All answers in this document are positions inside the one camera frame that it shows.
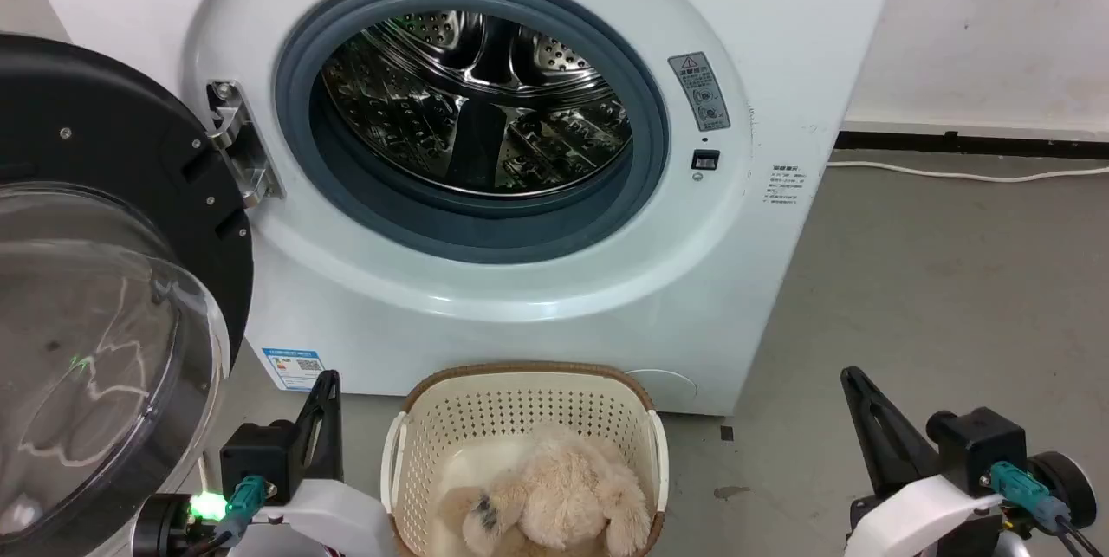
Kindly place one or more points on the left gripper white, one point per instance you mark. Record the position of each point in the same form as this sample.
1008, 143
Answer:
329, 518

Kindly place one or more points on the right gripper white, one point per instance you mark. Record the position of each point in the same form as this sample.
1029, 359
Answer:
923, 518

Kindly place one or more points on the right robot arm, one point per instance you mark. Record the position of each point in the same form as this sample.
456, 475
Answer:
1070, 483

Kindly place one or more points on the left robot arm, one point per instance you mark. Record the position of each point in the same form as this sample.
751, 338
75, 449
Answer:
160, 527

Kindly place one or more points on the white front-load washing machine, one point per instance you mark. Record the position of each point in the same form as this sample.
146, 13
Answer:
762, 297

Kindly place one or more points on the blue energy label sticker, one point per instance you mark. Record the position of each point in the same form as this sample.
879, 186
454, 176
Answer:
293, 368

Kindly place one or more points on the cream perforated laundry basket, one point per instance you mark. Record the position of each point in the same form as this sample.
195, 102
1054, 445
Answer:
520, 401

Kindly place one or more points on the round filter cover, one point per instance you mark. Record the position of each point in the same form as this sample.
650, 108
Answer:
669, 388

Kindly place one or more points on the beige plush dog toy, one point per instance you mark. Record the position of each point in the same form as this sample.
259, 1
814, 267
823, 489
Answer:
563, 488

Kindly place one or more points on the grey rubber door gasket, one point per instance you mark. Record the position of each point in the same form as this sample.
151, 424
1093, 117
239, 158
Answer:
485, 238

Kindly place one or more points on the chrome door hinge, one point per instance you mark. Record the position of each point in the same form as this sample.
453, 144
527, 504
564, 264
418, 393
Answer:
240, 150

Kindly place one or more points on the black baseboard strip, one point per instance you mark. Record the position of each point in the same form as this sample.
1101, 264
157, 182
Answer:
953, 144

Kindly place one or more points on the stainless steel washer drum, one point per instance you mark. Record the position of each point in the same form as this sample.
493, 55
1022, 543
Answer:
390, 106

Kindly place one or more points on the black door latch socket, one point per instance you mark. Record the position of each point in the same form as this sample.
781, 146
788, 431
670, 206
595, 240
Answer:
705, 160

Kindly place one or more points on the black round washer door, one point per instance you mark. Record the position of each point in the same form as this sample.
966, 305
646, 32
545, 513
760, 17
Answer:
95, 115

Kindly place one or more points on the grey warning sticker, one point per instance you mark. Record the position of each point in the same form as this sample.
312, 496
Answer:
698, 93

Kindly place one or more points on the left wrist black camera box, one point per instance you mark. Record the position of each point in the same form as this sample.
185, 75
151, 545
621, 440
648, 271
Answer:
260, 457

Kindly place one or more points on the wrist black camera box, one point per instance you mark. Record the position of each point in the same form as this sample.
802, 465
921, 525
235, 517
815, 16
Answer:
975, 444
260, 457

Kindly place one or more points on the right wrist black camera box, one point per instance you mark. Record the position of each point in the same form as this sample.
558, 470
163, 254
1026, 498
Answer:
975, 444

